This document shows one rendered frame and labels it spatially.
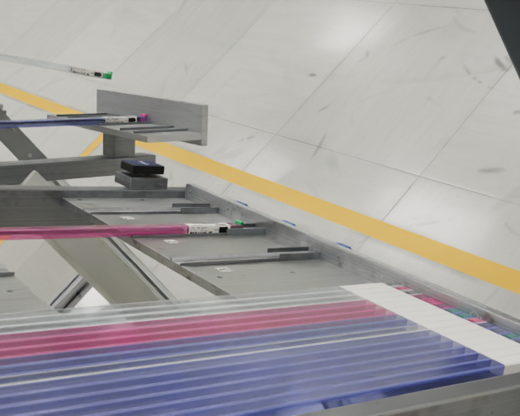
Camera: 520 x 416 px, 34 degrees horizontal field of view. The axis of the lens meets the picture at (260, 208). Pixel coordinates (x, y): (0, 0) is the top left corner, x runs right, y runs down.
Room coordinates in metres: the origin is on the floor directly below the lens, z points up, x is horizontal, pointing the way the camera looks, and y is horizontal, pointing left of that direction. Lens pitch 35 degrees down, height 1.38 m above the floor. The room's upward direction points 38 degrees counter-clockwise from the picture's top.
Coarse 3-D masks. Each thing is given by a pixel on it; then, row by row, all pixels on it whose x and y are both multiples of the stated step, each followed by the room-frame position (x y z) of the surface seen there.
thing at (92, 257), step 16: (32, 176) 1.24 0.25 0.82; (48, 240) 1.26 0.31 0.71; (64, 240) 1.23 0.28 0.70; (80, 240) 1.24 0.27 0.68; (96, 240) 1.24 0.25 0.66; (64, 256) 1.25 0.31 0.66; (80, 256) 1.23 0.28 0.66; (96, 256) 1.24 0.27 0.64; (112, 256) 1.25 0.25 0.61; (80, 272) 1.26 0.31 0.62; (96, 272) 1.23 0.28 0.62; (112, 272) 1.24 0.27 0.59; (128, 272) 1.25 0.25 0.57; (96, 288) 1.26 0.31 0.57; (112, 288) 1.23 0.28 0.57; (128, 288) 1.24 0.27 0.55; (144, 288) 1.25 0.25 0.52; (112, 304) 1.26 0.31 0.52
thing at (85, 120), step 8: (16, 120) 1.29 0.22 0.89; (24, 120) 1.29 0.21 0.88; (32, 120) 1.29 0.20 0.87; (40, 120) 1.30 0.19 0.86; (48, 120) 1.30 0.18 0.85; (56, 120) 1.30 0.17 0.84; (64, 120) 1.31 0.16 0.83; (72, 120) 1.31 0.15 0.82; (80, 120) 1.31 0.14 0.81; (88, 120) 1.32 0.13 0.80; (96, 120) 1.32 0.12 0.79; (104, 120) 1.33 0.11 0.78; (144, 120) 1.35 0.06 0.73; (0, 128) 1.27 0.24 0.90
